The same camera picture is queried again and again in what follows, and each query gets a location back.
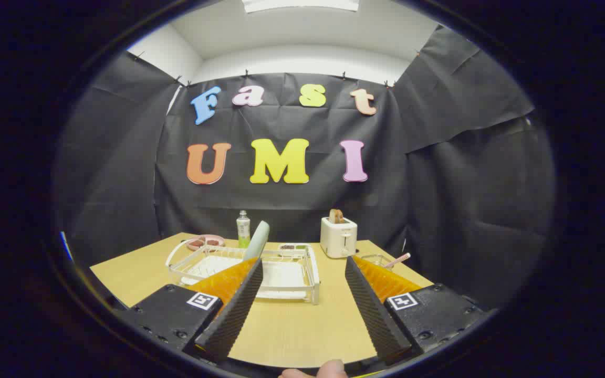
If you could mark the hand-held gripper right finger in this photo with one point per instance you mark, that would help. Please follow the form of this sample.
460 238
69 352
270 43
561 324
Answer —
376 315

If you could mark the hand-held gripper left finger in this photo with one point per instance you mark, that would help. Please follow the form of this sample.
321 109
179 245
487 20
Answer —
237 310

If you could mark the pale green plate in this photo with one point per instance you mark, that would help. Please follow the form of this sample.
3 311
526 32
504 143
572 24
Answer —
258 239

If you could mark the white two-compartment sauce dish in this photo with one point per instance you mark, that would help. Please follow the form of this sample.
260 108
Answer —
293 247

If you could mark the pink bowl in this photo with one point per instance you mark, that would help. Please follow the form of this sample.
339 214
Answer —
202 242

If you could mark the clear bottle with green liquid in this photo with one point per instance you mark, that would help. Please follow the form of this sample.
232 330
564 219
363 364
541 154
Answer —
243 231

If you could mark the white toaster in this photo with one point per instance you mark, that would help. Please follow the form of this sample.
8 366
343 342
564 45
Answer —
338 239

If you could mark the toast slice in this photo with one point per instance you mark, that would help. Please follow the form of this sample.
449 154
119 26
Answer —
336 216

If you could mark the ceiling light panel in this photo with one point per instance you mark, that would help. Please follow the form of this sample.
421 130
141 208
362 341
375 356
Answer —
302 4

